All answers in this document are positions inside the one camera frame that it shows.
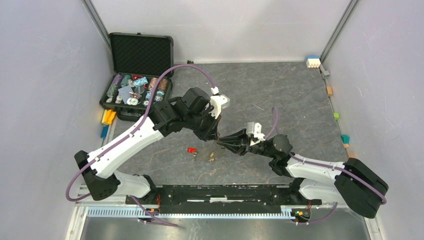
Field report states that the small red tag key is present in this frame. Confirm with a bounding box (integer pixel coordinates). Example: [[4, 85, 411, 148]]
[[187, 147, 198, 161]]

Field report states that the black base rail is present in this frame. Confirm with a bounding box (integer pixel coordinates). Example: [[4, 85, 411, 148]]
[[138, 184, 322, 214]]

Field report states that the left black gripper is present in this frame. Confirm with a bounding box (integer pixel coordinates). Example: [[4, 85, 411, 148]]
[[185, 106, 222, 142]]

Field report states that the orange wooden cube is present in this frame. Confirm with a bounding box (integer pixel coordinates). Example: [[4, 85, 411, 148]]
[[326, 86, 334, 97]]

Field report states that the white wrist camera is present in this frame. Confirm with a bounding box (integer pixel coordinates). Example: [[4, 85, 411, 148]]
[[209, 86, 231, 119], [246, 121, 266, 147]]

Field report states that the green cube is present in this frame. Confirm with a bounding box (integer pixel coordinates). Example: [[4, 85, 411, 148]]
[[333, 112, 340, 121]]

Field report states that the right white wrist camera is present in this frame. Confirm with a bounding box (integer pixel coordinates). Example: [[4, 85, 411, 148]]
[[246, 121, 266, 147]]

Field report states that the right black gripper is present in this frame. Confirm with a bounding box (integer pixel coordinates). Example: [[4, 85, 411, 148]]
[[216, 128, 276, 159]]

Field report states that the black poker chip case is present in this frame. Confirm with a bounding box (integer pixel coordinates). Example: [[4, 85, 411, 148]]
[[99, 32, 174, 122]]

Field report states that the teal cube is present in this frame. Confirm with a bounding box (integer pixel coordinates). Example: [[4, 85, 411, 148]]
[[340, 134, 350, 144]]

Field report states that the yellow orange toy block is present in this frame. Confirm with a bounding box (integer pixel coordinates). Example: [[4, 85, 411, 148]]
[[101, 109, 116, 125]]

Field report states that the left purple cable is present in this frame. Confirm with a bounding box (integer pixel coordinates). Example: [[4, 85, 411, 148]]
[[65, 63, 219, 228]]

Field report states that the white blue toy block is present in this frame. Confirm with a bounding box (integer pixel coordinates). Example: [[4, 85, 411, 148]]
[[305, 55, 321, 68]]

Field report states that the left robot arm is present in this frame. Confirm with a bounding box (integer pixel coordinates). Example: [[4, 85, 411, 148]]
[[74, 87, 230, 204]]

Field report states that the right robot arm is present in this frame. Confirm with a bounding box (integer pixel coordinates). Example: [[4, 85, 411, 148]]
[[217, 129, 389, 219]]

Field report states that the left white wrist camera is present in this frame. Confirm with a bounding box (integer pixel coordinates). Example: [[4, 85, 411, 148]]
[[209, 86, 231, 119]]

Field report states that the grey block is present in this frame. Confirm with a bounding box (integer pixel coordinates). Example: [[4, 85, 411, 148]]
[[319, 64, 331, 80]]

